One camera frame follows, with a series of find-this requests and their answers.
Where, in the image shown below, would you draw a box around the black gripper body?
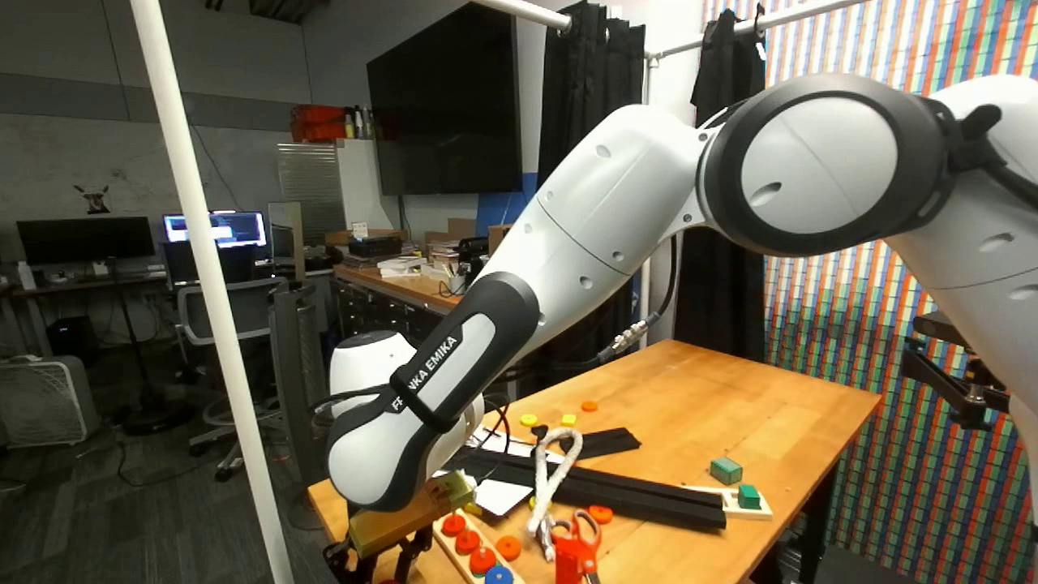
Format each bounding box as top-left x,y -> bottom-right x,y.
321,528 -> 435,584

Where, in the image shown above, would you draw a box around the wooden rack with rods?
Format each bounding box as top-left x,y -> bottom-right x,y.
429,510 -> 539,584

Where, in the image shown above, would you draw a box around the white paper card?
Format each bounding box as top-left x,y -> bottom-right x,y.
467,426 -> 545,519

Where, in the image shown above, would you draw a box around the red toy block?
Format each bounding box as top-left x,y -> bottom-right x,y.
551,536 -> 599,584

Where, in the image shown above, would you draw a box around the short black track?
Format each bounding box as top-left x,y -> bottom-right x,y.
530,426 -> 646,464

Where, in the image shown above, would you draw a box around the long black track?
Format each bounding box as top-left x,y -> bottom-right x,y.
446,449 -> 731,536

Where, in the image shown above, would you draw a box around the cluttered wooden workbench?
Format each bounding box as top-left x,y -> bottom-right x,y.
331,230 -> 479,344

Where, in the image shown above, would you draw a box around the grey office chair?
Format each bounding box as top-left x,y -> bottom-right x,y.
173,273 -> 285,482

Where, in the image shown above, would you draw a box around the white vertical pole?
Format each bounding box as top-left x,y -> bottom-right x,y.
125,0 -> 297,584

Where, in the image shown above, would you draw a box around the white cabinet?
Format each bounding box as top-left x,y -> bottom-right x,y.
272,139 -> 400,248

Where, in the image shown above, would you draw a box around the lit computer monitor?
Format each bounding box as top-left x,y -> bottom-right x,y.
159,209 -> 272,253

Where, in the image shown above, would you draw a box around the white box fan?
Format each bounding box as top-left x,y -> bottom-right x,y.
0,354 -> 105,452

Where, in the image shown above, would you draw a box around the red storage box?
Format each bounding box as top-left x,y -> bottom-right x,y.
287,103 -> 351,147

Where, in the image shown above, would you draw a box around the dark computer monitor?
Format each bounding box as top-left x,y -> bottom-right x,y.
13,213 -> 159,270

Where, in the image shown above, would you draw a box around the tan wrist camera mount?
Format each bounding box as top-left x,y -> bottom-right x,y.
344,466 -> 479,560

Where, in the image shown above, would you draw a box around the white braided rope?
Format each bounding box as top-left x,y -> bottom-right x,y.
522,426 -> 586,544

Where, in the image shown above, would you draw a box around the orange handled scissors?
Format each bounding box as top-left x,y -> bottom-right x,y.
530,506 -> 606,570

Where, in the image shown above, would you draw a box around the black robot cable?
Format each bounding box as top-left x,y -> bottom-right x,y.
599,230 -> 685,368

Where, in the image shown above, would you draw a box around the large black wall screen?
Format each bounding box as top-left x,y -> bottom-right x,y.
363,4 -> 530,200

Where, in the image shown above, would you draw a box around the black camera clamp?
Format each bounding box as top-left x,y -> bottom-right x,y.
903,312 -> 1015,431

